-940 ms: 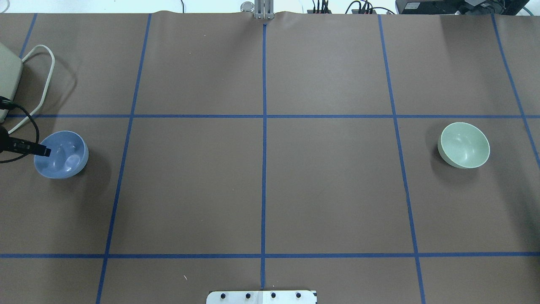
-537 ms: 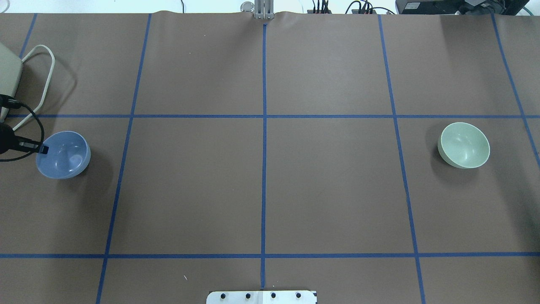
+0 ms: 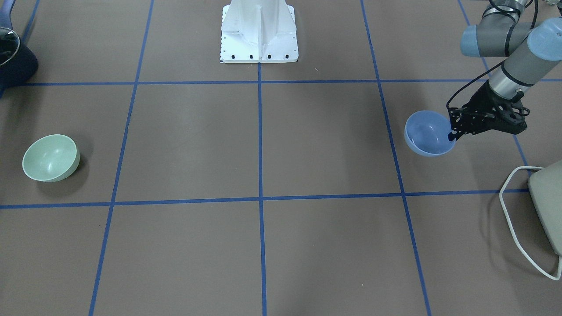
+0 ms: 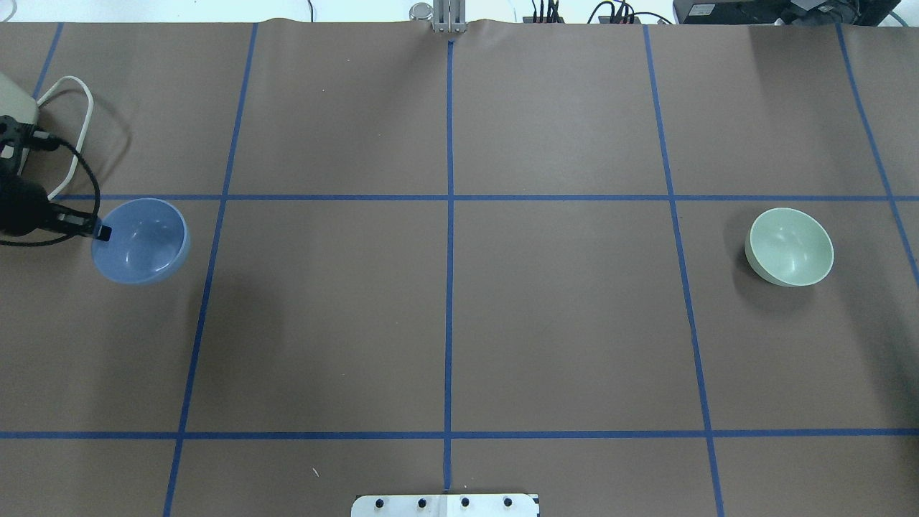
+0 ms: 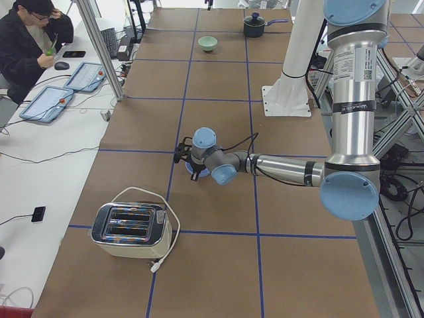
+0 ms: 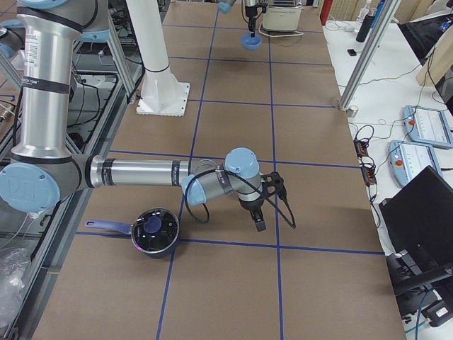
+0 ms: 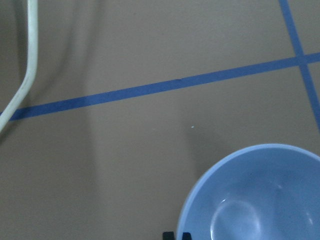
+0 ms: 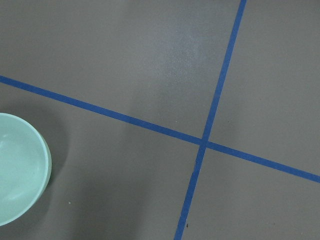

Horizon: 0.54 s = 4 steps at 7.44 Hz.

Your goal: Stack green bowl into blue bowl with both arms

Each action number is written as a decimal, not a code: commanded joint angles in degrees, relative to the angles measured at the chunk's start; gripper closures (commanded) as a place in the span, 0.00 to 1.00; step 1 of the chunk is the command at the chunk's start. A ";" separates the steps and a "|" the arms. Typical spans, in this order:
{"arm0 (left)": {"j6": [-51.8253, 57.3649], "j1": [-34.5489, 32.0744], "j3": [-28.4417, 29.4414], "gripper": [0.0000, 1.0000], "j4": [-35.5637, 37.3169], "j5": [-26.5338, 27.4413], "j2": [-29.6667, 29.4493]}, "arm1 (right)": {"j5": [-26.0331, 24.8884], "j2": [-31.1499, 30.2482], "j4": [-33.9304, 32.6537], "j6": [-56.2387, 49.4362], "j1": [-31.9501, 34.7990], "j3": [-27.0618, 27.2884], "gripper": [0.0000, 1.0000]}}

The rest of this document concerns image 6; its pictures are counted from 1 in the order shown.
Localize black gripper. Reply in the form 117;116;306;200
239;199;266;232
243;0;266;37

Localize blue bowl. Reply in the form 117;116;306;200
240;33;262;51

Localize cream toaster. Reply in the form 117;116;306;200
262;0;303;33

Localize blue saucepan with glass lid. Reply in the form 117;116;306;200
85;208;180;259

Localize black water bottle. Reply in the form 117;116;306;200
355;8;375;43

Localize black orange power strip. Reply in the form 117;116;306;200
353;138;377;187

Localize lower teach pendant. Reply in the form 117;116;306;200
389;140;443;187

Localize teach pendant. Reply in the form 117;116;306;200
402;106;452;149
389;140;443;187

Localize black laptop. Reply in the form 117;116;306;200
379;166;452;264

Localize upper teach pendant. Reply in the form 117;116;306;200
402;106;452;149

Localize clear plastic bag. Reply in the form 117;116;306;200
1;247;31;328

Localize black camera cable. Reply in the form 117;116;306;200
183;170;297;230

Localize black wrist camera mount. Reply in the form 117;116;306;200
260;171;287;203

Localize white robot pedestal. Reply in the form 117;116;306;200
126;0;190;117

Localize aluminium frame post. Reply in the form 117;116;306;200
338;0;401;111

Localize aluminium rail frame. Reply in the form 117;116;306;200
1;28;142;339

